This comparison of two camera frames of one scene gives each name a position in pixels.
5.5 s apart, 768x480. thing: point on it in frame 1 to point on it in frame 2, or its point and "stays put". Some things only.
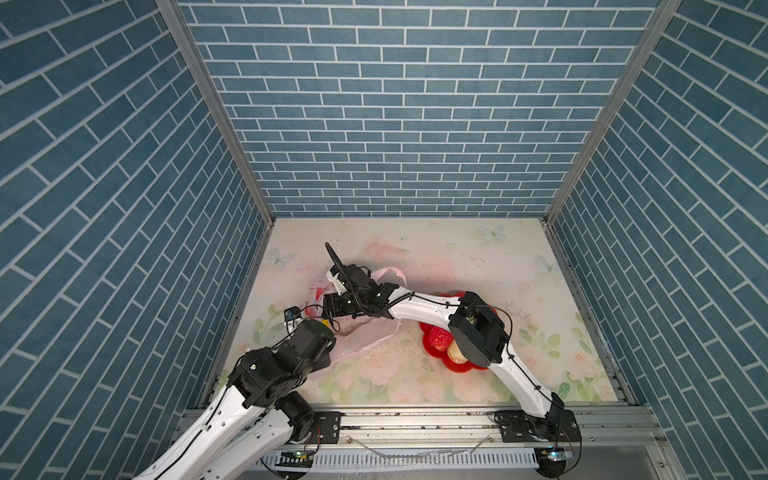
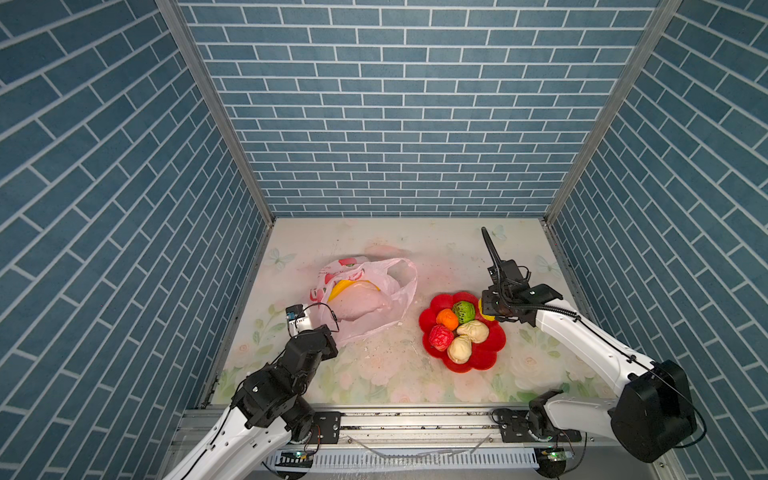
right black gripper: (332, 306) to (486, 295)
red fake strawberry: (440, 337) stays put
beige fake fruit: (455, 354) stays put
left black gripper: (325, 359) stays put
